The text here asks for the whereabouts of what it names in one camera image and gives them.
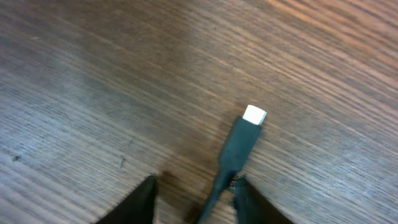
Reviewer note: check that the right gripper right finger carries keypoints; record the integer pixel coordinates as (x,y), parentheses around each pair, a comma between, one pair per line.
(252,207)

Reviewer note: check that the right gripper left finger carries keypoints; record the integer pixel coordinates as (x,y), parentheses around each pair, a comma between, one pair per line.
(137,208)

